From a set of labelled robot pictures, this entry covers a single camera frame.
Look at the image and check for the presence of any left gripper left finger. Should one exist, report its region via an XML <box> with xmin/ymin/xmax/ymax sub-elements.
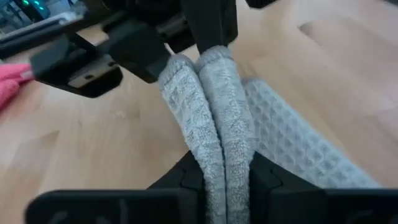
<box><xmin>24</xmin><ymin>150</ymin><xmax>206</xmax><ymax>224</ymax></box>

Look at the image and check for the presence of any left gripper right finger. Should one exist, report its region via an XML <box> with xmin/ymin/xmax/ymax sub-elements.
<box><xmin>248</xmin><ymin>151</ymin><xmax>398</xmax><ymax>224</ymax></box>

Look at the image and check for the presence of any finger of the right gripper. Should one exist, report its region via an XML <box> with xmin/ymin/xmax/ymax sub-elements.
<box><xmin>181</xmin><ymin>0</ymin><xmax>239</xmax><ymax>54</ymax></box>
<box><xmin>106</xmin><ymin>19</ymin><xmax>172</xmax><ymax>84</ymax></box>

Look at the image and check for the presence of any pink microfiber towel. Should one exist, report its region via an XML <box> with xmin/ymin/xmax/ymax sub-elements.
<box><xmin>0</xmin><ymin>62</ymin><xmax>34</xmax><ymax>110</ymax></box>

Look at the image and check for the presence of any grey microfiber towel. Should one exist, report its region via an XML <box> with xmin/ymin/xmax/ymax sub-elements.
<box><xmin>157</xmin><ymin>45</ymin><xmax>384</xmax><ymax>224</ymax></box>

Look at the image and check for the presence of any black aluminium table frame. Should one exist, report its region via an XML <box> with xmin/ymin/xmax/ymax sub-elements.
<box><xmin>0</xmin><ymin>18</ymin><xmax>109</xmax><ymax>60</ymax></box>

